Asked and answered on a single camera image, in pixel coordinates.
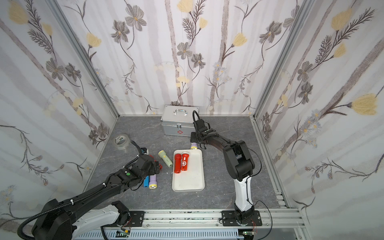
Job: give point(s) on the white plastic tray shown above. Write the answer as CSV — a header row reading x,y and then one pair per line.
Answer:
x,y
191,180

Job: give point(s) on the green flashlight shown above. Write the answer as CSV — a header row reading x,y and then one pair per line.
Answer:
x,y
162,154

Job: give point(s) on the red flashlight white head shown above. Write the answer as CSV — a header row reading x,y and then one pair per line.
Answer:
x,y
185,158

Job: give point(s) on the plain red flashlight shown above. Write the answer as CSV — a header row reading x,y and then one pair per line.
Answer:
x,y
177,163

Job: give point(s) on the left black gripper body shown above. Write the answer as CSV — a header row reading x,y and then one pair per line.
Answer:
x,y
152,167

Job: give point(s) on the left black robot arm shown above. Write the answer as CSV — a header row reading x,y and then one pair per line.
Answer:
x,y
70,218

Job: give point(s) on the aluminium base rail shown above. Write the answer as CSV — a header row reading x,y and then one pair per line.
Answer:
x,y
265,224

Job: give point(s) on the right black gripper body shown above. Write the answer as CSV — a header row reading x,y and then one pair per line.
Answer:
x,y
196,137

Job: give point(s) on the purple flashlight beside blue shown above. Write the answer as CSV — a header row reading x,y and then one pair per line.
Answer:
x,y
153,184

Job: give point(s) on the purple flashlight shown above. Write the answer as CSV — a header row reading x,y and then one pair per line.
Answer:
x,y
194,146
153,184

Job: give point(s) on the silver aluminium case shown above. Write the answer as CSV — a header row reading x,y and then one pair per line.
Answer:
x,y
178,120

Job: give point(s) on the clear tape roll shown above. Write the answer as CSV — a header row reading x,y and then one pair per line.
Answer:
x,y
121,142

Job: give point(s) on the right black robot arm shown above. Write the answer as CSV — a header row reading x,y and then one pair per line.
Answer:
x,y
239,164

